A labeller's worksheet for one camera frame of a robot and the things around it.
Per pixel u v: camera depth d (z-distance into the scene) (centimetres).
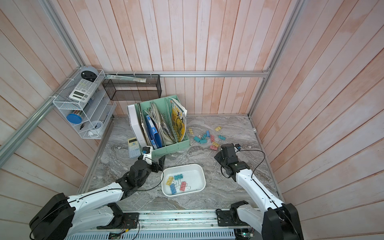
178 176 87
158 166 75
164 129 86
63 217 41
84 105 74
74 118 76
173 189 83
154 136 83
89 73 81
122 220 70
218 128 108
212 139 105
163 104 97
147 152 70
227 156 64
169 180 84
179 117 93
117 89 103
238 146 76
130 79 90
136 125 81
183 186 83
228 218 73
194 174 89
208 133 107
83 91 78
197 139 106
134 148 100
